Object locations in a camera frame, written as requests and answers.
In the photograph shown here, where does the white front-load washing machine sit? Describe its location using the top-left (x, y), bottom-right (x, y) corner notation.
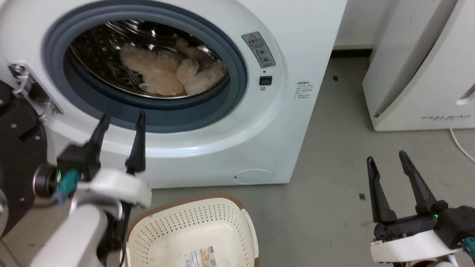
top-left (0, 0), bottom-right (348, 189)

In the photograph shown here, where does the white floor appliance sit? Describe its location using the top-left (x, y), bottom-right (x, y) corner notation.
top-left (362, 0), bottom-right (475, 132)

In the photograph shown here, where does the printed basket label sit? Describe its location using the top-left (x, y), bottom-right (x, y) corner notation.
top-left (183, 246), bottom-right (217, 267)

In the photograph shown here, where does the white power cable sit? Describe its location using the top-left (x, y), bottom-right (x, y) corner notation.
top-left (449, 128), bottom-right (475, 163)

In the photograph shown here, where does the small white text sticker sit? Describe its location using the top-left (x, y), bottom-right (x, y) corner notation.
top-left (295, 81), bottom-right (314, 100)

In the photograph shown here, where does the black round washer door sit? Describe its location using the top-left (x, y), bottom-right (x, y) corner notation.
top-left (0, 79), bottom-right (49, 238)

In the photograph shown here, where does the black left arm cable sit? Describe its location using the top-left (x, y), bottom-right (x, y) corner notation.
top-left (96, 201), bottom-right (132, 267)

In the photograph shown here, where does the cream perforated laundry basket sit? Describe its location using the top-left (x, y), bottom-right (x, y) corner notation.
top-left (124, 194), bottom-right (260, 267)

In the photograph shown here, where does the beige plush toy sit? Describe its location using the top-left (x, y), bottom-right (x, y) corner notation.
top-left (119, 39), bottom-right (227, 96)

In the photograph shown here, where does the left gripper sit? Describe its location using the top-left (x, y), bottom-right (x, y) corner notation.
top-left (52, 109), bottom-right (153, 209)

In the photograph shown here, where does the metal door hinge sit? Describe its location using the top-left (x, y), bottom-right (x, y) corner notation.
top-left (9, 63), bottom-right (63, 123)

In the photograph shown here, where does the grey warning label sticker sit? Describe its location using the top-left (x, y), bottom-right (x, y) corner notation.
top-left (242, 32), bottom-right (276, 69)

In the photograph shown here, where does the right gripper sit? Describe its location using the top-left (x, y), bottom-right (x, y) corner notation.
top-left (366, 150), bottom-right (475, 264)

